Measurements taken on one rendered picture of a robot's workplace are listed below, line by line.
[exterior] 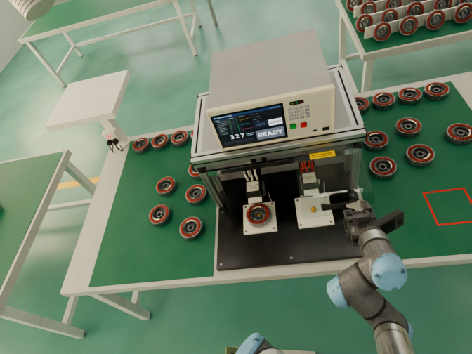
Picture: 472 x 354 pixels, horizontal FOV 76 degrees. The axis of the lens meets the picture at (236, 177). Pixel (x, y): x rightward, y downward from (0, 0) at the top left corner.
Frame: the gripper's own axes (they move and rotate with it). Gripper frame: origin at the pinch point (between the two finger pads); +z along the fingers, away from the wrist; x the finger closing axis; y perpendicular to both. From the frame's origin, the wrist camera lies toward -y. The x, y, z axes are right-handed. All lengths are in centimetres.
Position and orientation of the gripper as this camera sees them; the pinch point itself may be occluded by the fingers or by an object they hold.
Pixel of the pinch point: (361, 204)
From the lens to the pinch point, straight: 107.8
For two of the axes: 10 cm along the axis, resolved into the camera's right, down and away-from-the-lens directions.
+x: 2.1, 9.1, 3.6
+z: 1.2, -3.9, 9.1
